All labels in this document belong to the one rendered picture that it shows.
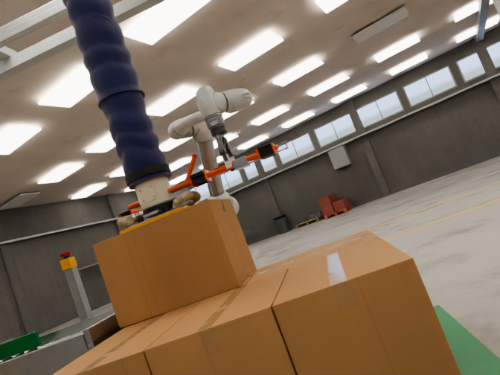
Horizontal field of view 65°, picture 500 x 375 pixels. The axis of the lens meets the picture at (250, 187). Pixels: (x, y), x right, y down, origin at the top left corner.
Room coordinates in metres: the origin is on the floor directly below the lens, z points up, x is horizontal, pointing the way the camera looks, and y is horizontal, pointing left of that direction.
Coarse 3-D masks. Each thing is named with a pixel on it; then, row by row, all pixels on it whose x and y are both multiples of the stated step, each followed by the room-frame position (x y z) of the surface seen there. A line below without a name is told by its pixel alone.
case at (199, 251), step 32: (160, 224) 1.76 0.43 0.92; (192, 224) 1.74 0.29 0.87; (224, 224) 1.82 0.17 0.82; (96, 256) 1.82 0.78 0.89; (128, 256) 1.80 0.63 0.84; (160, 256) 1.77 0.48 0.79; (192, 256) 1.75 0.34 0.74; (224, 256) 1.72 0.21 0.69; (128, 288) 1.81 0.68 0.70; (160, 288) 1.78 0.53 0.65; (192, 288) 1.75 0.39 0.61; (224, 288) 1.73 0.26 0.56; (128, 320) 1.81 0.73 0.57
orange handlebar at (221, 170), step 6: (246, 156) 1.85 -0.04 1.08; (252, 156) 1.84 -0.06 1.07; (216, 168) 1.87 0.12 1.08; (222, 168) 1.86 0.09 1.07; (210, 174) 1.88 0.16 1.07; (216, 174) 1.87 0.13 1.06; (174, 186) 1.91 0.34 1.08; (180, 186) 1.90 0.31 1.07; (186, 186) 1.94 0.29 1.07; (168, 192) 1.92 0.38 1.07; (174, 192) 1.96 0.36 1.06; (132, 204) 1.95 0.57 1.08; (138, 204) 1.94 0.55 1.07; (138, 210) 2.24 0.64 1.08
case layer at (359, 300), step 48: (336, 240) 2.05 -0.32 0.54; (384, 240) 1.49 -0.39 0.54; (240, 288) 1.66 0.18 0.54; (288, 288) 1.27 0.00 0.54; (336, 288) 1.08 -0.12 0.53; (384, 288) 1.07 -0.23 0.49; (144, 336) 1.39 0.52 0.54; (192, 336) 1.15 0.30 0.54; (240, 336) 1.13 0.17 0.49; (288, 336) 1.11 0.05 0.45; (336, 336) 1.09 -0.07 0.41; (384, 336) 1.07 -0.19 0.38; (432, 336) 1.06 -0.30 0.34
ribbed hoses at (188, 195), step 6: (186, 192) 1.84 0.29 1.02; (192, 192) 1.93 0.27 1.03; (198, 192) 1.98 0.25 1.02; (180, 198) 1.81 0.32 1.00; (186, 198) 1.82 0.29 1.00; (192, 198) 1.94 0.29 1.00; (198, 198) 1.99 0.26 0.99; (174, 204) 1.82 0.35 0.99; (180, 204) 1.83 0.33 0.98; (192, 204) 2.01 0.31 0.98; (126, 216) 1.95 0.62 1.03; (132, 216) 1.96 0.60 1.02; (120, 222) 1.87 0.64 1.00; (126, 222) 1.86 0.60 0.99; (132, 222) 1.87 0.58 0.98
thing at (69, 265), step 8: (64, 264) 2.58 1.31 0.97; (72, 264) 2.59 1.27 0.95; (72, 272) 2.58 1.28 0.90; (72, 280) 2.58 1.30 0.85; (80, 280) 2.63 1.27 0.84; (72, 288) 2.58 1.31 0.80; (80, 288) 2.60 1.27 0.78; (72, 296) 2.59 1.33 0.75; (80, 296) 2.58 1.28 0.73; (80, 304) 2.58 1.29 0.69; (88, 304) 2.62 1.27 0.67; (80, 312) 2.58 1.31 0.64; (88, 312) 2.60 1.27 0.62; (80, 320) 2.59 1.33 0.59
